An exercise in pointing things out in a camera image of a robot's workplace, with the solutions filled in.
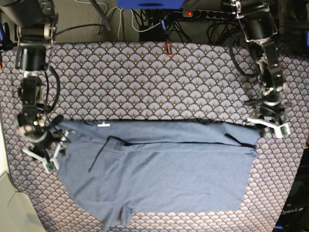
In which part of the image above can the red table clamp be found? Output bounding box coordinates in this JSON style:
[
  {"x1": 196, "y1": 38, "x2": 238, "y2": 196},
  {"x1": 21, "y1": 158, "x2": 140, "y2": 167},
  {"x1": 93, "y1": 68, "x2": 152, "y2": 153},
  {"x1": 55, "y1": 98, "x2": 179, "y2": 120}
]
[{"x1": 164, "y1": 43, "x2": 173, "y2": 57}]

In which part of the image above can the black power strip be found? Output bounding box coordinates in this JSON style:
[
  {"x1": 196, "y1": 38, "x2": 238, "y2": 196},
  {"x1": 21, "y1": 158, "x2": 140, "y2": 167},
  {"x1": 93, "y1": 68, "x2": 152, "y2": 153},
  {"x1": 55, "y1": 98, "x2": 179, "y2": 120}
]
[{"x1": 182, "y1": 10, "x2": 235, "y2": 21}]

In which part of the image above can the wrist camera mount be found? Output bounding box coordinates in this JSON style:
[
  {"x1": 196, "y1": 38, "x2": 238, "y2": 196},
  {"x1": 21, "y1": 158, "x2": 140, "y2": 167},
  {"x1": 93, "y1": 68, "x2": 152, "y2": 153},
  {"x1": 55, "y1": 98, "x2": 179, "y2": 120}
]
[
  {"x1": 247, "y1": 117, "x2": 291, "y2": 139},
  {"x1": 22, "y1": 130, "x2": 75, "y2": 174}
]

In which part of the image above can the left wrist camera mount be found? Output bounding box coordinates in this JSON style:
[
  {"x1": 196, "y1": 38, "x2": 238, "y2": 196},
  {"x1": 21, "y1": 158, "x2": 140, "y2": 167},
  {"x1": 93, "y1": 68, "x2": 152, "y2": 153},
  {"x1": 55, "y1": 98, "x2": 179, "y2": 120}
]
[{"x1": 247, "y1": 117, "x2": 291, "y2": 139}]

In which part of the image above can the blue T-shirt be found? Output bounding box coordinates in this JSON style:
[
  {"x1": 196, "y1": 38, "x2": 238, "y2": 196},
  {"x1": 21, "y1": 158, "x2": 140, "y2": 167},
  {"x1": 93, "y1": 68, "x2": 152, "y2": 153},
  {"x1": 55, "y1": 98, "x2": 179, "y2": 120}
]
[{"x1": 58, "y1": 121, "x2": 260, "y2": 228}]

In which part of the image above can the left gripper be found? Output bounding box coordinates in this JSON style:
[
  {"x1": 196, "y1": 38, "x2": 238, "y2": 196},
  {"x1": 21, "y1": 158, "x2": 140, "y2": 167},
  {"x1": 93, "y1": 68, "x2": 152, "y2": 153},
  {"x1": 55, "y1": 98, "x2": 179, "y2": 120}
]
[{"x1": 251, "y1": 93, "x2": 286, "y2": 123}]

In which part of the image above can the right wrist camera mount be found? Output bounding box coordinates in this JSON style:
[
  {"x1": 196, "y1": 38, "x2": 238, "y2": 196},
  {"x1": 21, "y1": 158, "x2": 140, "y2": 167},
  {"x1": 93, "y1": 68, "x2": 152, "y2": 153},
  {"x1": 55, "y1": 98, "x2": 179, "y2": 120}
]
[{"x1": 22, "y1": 130, "x2": 75, "y2": 174}]

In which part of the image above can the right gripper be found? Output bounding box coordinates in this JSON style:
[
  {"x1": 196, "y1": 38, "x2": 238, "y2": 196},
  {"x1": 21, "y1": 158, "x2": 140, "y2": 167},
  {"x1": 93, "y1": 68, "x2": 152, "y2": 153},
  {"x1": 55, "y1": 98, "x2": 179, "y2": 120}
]
[{"x1": 15, "y1": 115, "x2": 64, "y2": 157}]

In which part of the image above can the black OpenArm base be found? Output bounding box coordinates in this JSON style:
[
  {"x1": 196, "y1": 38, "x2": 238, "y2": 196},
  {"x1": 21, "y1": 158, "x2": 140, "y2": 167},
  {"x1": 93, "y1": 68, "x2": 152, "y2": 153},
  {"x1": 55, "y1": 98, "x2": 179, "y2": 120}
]
[{"x1": 273, "y1": 148, "x2": 309, "y2": 232}]

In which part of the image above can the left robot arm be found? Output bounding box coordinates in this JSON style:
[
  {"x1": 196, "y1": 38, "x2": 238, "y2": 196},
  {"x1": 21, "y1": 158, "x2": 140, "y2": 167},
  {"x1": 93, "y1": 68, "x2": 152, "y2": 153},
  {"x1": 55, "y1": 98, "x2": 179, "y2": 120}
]
[{"x1": 230, "y1": 0, "x2": 287, "y2": 125}]

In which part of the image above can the white cable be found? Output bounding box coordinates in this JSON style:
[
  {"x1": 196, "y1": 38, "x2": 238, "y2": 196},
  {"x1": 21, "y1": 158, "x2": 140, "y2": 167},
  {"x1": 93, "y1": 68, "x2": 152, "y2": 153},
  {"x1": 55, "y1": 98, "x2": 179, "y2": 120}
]
[{"x1": 96, "y1": 6, "x2": 162, "y2": 39}]

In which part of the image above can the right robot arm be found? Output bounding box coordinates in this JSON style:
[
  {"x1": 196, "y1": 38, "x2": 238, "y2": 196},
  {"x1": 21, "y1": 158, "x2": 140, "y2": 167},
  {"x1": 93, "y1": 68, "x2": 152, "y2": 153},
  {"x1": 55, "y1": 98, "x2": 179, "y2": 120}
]
[{"x1": 0, "y1": 0, "x2": 60, "y2": 158}]

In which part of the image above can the blue box overhead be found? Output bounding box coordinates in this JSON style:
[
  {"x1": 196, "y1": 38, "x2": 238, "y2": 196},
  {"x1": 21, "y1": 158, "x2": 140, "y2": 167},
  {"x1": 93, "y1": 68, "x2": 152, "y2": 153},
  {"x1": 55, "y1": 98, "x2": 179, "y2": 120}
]
[{"x1": 117, "y1": 0, "x2": 184, "y2": 9}]

